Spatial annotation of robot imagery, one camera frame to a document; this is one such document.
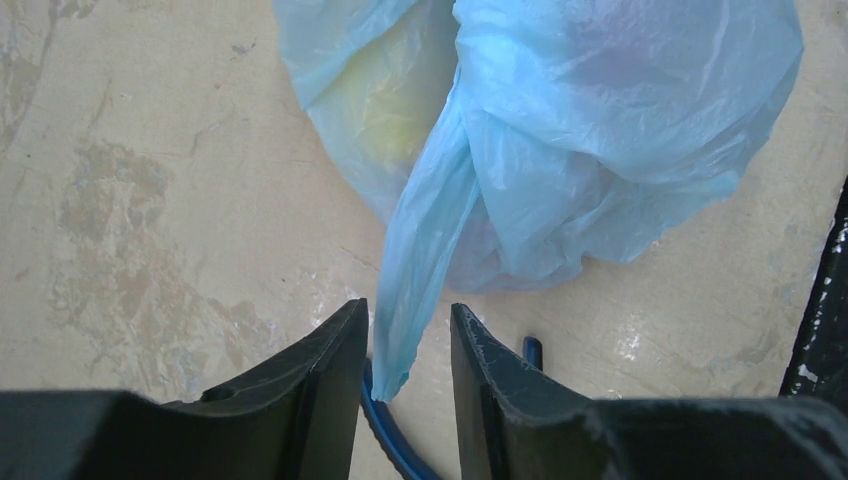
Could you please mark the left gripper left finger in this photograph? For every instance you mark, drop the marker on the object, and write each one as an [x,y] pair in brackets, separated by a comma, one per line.
[293,416]

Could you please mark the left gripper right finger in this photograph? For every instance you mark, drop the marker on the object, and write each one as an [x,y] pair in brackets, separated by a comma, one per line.
[515,422]

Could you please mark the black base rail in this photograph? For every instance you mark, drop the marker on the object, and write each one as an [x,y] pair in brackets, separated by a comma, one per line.
[818,364]

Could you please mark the light blue printed plastic bag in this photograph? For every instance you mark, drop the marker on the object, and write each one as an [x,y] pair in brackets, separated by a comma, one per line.
[502,143]

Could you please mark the blue handled pliers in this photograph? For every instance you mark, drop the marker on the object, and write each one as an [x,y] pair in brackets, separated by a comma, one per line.
[401,454]

